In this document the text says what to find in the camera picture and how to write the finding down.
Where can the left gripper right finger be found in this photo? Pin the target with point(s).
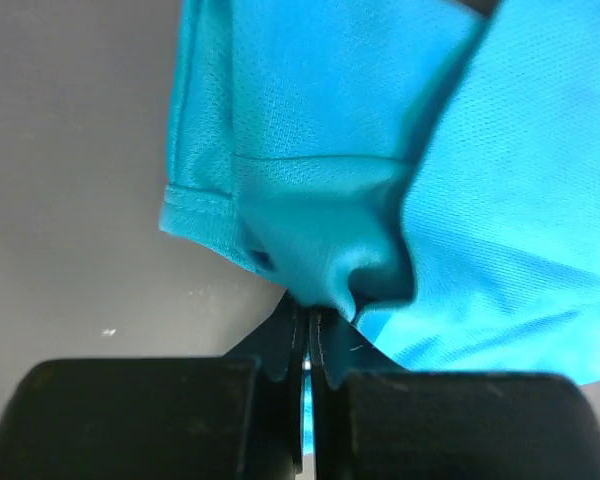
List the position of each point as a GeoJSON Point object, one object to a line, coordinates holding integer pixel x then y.
{"type": "Point", "coordinates": [375, 420]}

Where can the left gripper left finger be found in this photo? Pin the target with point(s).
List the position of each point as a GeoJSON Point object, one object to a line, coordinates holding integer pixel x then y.
{"type": "Point", "coordinates": [234, 416]}

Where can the teal t shirt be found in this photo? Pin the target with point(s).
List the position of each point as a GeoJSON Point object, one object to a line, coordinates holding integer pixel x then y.
{"type": "Point", "coordinates": [431, 173]}

